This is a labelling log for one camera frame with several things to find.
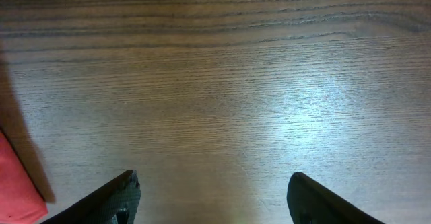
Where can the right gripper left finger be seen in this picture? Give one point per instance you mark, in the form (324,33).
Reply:
(116,202)

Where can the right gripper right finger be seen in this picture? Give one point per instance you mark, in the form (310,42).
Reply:
(311,203)

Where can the red printed t-shirt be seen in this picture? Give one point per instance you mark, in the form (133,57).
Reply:
(20,200)

